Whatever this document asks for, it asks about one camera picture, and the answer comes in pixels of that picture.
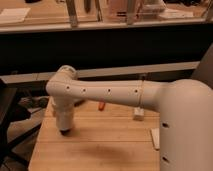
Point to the metal frame post left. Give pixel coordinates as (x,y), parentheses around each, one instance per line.
(72,13)

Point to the dark gripper under wrist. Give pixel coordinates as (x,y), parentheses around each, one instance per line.
(65,132)

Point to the metal frame post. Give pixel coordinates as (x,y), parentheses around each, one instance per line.
(72,13)
(130,12)

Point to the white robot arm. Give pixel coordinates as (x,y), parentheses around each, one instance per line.
(185,107)

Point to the background workbench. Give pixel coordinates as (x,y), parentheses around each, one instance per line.
(52,15)

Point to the paper on background bench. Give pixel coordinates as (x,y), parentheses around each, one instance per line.
(13,15)

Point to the small white block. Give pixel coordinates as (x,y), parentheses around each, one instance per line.
(138,114)

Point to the metal frame post right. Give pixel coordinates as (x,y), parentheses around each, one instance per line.
(130,12)

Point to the black chair at left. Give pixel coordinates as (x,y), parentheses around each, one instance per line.
(11,111)

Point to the orange eraser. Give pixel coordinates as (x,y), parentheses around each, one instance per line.
(101,106)

